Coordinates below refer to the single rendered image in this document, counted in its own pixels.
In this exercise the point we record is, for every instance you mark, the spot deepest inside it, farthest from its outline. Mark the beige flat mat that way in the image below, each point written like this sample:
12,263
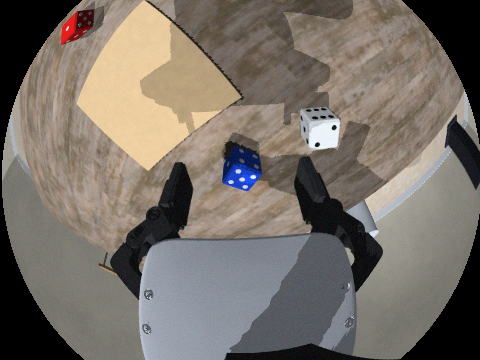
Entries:
152,86

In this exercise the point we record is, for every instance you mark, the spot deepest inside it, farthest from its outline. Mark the red die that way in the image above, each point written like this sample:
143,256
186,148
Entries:
76,26

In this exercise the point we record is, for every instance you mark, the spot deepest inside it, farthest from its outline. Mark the blue die with white pips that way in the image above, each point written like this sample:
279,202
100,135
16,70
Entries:
241,169

